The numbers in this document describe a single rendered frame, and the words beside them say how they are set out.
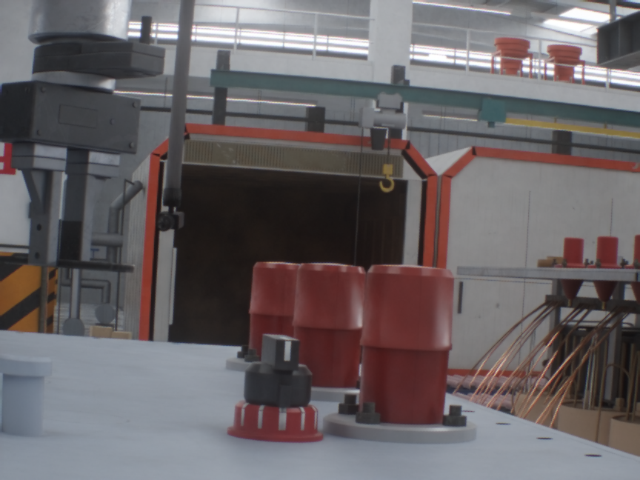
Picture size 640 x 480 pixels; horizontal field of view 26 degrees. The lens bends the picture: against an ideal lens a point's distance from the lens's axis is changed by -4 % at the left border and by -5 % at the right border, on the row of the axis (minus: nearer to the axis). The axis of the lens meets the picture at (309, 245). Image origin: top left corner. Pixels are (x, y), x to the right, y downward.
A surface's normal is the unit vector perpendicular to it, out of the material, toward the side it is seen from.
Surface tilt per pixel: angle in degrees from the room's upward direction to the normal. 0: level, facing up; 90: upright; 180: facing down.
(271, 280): 89
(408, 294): 89
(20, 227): 90
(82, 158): 90
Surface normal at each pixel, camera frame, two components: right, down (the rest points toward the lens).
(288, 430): 0.35, -0.03
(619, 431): -0.97, -0.07
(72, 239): -0.60, -0.05
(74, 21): 0.12, -0.01
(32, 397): 0.59, 0.02
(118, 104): 0.80, 0.04
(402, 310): -0.17, -0.05
